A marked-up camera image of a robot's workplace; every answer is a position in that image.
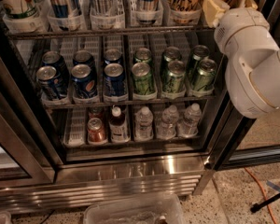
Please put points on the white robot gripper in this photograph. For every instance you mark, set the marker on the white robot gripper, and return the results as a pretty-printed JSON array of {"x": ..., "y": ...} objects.
[{"x": 242, "y": 27}]

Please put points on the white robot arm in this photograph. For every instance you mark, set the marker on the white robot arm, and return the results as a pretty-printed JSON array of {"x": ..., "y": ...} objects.
[{"x": 253, "y": 71}]

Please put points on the green can column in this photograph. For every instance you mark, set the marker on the green can column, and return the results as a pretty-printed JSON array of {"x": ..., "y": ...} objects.
[
  {"x": 142, "y": 55},
  {"x": 169, "y": 54},
  {"x": 173, "y": 78},
  {"x": 204, "y": 75},
  {"x": 143, "y": 81},
  {"x": 198, "y": 53}
]

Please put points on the blue can column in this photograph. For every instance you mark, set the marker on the blue can column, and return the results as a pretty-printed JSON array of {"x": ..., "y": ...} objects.
[
  {"x": 114, "y": 80},
  {"x": 113, "y": 56}
]

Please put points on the silver striped slim can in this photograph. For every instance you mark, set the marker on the silver striped slim can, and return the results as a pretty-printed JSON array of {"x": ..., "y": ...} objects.
[{"x": 102, "y": 0}]

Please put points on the blue pepsi can back middle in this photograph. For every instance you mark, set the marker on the blue pepsi can back middle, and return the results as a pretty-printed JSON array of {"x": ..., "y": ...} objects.
[{"x": 83, "y": 57}]

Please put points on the blue pepsi can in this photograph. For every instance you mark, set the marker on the blue pepsi can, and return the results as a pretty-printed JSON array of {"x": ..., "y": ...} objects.
[
  {"x": 56, "y": 60},
  {"x": 51, "y": 82},
  {"x": 83, "y": 57},
  {"x": 84, "y": 80}
]

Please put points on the stainless steel fridge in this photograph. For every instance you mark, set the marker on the stainless steel fridge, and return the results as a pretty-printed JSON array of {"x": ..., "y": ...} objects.
[{"x": 46, "y": 161}]

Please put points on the blue pepsi can front middle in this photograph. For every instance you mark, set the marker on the blue pepsi can front middle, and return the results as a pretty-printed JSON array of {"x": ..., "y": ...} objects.
[{"x": 84, "y": 80}]

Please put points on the blue silver slim can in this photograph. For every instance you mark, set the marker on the blue silver slim can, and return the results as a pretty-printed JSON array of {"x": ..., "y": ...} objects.
[{"x": 68, "y": 11}]

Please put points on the red can back bottom shelf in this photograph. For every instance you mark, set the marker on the red can back bottom shelf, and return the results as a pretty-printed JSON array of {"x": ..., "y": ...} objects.
[{"x": 96, "y": 112}]

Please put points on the red can shelf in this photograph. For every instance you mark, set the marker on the red can shelf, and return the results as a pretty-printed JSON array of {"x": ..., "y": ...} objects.
[
  {"x": 96, "y": 112},
  {"x": 96, "y": 131}
]

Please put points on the blue pepsi can back left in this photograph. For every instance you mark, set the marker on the blue pepsi can back left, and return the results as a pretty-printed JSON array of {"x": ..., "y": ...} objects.
[{"x": 56, "y": 60}]

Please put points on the red can front bottom shelf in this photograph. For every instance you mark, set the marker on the red can front bottom shelf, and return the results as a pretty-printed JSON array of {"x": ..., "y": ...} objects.
[{"x": 96, "y": 131}]

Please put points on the blue pepsi can front left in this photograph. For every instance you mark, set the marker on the blue pepsi can front left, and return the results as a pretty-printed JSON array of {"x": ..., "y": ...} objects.
[{"x": 51, "y": 82}]

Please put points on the clear water bottle right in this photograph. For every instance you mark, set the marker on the clear water bottle right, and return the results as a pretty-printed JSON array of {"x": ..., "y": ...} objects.
[{"x": 188, "y": 125}]

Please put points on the clear water bottle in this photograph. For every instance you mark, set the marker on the clear water bottle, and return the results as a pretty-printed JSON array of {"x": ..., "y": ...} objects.
[
  {"x": 143, "y": 124},
  {"x": 188, "y": 125},
  {"x": 166, "y": 127}
]

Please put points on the clear water bottle middle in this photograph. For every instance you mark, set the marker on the clear water bottle middle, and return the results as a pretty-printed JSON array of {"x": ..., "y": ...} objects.
[{"x": 166, "y": 127}]

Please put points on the clear water bottle left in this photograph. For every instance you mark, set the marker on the clear water bottle left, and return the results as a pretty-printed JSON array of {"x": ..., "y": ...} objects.
[{"x": 143, "y": 124}]

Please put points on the brown tea bottle white cap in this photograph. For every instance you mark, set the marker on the brown tea bottle white cap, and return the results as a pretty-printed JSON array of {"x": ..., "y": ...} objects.
[{"x": 118, "y": 126}]

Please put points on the black tripod leg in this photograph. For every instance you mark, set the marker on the black tripod leg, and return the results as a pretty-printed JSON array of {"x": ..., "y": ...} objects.
[{"x": 257, "y": 206}]

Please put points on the clear plastic bin on floor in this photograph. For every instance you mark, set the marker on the clear plastic bin on floor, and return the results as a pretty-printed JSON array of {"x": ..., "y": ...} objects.
[{"x": 140, "y": 209}]

